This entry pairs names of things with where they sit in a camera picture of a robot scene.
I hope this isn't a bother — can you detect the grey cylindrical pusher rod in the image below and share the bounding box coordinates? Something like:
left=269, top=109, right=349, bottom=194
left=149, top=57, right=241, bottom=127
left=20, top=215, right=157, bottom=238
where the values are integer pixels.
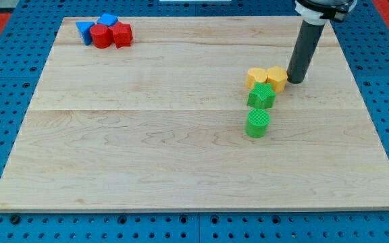
left=287, top=20, right=324, bottom=84

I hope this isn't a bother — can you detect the red star block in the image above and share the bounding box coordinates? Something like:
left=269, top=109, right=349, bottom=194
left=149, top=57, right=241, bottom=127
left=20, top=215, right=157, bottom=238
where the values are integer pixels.
left=109, top=22, right=133, bottom=49

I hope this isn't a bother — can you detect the wooden board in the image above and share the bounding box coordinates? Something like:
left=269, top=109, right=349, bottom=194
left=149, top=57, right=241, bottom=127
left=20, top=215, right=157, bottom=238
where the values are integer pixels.
left=0, top=16, right=389, bottom=213

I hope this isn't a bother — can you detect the green star block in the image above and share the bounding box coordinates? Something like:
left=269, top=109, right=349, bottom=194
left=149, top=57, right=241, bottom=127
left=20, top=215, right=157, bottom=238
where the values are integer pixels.
left=247, top=82, right=276, bottom=109

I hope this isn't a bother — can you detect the green cylinder block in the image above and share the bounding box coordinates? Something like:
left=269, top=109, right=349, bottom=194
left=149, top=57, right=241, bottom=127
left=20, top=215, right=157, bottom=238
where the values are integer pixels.
left=245, top=109, right=270, bottom=138

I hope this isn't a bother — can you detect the yellow heart block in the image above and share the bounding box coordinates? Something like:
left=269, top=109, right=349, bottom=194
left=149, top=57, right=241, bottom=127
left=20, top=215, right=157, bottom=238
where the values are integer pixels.
left=245, top=67, right=267, bottom=89

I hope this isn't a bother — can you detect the red cylinder block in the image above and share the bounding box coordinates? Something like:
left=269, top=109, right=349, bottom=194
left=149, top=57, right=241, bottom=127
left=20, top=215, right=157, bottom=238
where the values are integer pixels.
left=89, top=24, right=112, bottom=49

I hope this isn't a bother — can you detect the robot arm flange white black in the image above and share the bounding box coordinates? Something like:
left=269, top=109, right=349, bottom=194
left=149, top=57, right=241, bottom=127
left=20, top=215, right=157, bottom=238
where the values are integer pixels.
left=294, top=0, right=358, bottom=26

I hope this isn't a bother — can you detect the blue triangle block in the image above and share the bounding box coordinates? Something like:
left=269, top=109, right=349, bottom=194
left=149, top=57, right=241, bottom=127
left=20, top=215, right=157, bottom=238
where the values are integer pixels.
left=76, top=21, right=95, bottom=46

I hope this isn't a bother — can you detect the yellow hexagon block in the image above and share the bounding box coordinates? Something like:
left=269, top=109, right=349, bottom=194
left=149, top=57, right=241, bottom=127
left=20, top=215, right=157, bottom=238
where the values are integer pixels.
left=267, top=66, right=288, bottom=93

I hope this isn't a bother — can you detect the blue cube block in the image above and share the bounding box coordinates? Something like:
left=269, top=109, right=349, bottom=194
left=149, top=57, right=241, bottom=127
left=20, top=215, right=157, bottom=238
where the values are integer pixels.
left=97, top=13, right=118, bottom=26

